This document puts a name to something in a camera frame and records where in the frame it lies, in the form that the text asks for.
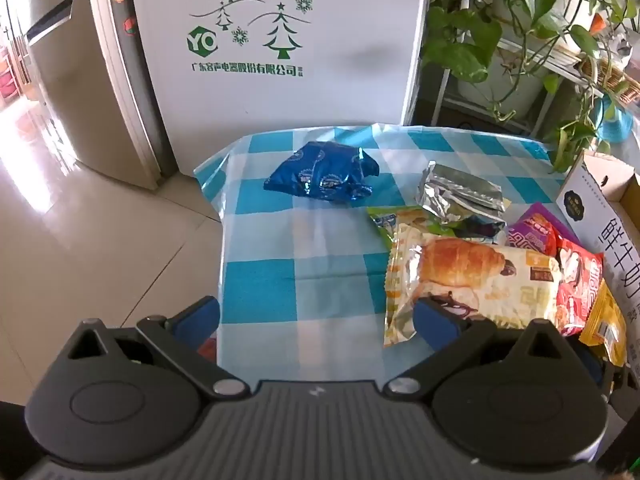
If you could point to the silver refrigerator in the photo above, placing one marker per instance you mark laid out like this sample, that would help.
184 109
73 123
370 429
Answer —
75 85

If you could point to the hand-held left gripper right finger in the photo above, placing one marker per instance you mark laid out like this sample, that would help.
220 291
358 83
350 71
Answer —
435 322

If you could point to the orange plastic object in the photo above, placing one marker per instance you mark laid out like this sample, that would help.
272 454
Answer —
598 23

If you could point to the green snack packet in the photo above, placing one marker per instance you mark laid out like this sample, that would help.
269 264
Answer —
387 222

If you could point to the green pothos plant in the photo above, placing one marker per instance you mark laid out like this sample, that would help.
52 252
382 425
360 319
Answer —
450 55

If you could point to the croissant bread packet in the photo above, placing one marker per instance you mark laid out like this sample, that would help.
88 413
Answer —
480 270

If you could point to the silver foil snack packet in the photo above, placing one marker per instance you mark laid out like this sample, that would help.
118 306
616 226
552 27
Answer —
460 192

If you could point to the blue snack packet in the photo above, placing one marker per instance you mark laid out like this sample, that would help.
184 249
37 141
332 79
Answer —
320 172

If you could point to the blue checkered tablecloth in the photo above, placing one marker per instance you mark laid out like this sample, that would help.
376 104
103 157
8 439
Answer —
300 240

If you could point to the purple snack packet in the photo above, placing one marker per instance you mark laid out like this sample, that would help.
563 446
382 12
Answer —
530 232

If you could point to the yellow snack packet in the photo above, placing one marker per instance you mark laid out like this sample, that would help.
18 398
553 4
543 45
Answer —
607 327

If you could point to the white freezer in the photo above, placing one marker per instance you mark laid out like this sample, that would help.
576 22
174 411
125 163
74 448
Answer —
300 110

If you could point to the red snack packet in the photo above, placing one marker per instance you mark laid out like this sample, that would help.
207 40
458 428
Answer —
580 285

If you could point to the white printed cardboard box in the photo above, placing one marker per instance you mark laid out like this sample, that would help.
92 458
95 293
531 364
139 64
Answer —
610 240

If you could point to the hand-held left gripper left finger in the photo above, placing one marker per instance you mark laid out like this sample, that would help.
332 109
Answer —
200 321

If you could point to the wicker basket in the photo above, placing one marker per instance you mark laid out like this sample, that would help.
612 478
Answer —
607 72

